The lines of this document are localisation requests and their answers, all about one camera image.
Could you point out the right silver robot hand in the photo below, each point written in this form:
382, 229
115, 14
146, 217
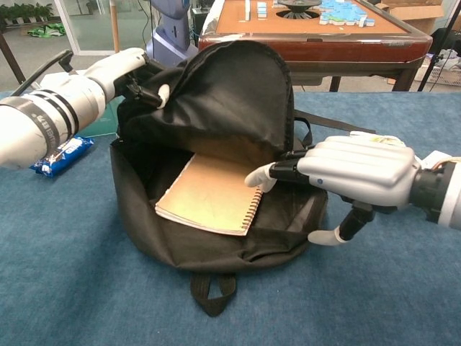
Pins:
360, 169

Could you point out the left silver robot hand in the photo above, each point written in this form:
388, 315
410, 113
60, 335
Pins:
115, 68

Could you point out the black backpack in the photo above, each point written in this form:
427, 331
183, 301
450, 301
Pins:
230, 90

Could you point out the brown spiral notebook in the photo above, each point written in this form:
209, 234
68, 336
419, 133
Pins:
212, 194

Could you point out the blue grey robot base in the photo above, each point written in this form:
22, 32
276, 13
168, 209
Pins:
169, 32

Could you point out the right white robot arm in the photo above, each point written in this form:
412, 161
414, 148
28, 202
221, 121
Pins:
443, 191

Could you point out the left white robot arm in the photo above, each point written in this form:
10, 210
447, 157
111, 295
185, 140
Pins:
43, 122

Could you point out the wooden pole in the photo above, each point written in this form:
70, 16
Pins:
114, 25

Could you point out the green cloth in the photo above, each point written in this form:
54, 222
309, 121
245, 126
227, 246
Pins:
47, 30

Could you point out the blue cookie pack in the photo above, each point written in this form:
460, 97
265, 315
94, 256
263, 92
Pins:
68, 151

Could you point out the green potted plant row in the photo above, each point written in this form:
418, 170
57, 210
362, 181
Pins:
21, 11

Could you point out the brown mahjong table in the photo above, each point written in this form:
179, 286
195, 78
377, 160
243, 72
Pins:
342, 45

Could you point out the white plastic basket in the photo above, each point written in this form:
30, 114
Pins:
448, 72

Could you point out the black tripod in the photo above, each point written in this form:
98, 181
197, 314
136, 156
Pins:
439, 56

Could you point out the white standing tile row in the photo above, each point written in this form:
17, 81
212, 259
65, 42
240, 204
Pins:
247, 9

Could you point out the blue mahjong tile heap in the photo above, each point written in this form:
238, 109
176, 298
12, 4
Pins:
342, 12

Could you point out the blue mahjong tile stack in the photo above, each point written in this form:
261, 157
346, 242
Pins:
262, 10

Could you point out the cardboard box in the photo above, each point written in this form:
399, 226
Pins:
417, 16

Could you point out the blue felt table mat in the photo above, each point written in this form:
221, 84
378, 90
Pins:
72, 252

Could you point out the white glass door frame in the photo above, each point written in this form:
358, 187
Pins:
68, 29

